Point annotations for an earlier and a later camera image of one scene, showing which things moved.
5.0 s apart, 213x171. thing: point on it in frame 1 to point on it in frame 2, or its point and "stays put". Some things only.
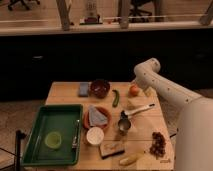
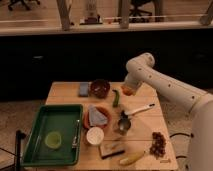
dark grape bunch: [158, 145] stays put
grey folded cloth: [95, 117] stays put
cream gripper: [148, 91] to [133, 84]
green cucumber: [117, 97] stays put
